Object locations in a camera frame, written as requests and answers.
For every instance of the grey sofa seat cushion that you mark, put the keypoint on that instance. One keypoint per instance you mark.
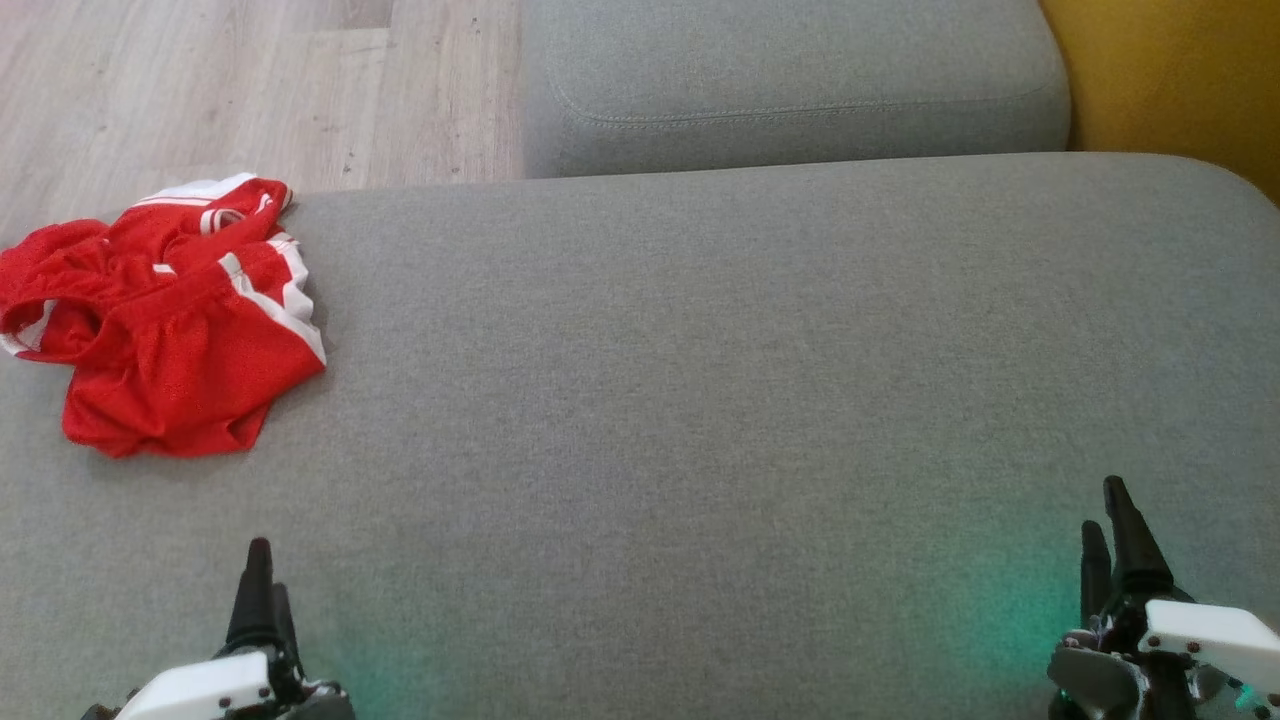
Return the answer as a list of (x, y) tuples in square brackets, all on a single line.
[(700, 420)]

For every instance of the grey sofa back cushion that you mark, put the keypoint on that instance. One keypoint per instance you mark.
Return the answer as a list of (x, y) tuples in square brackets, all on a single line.
[(790, 80)]

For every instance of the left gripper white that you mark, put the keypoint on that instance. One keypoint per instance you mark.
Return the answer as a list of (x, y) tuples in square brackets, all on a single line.
[(200, 690)]

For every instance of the yellow cushion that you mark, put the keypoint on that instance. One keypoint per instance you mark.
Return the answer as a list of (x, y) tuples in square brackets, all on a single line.
[(1180, 70)]

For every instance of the red shorts white stripe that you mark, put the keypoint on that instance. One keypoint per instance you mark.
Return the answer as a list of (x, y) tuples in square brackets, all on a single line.
[(190, 380)]

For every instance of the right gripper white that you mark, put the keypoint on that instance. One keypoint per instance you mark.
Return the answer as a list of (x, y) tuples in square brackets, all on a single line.
[(1200, 635)]

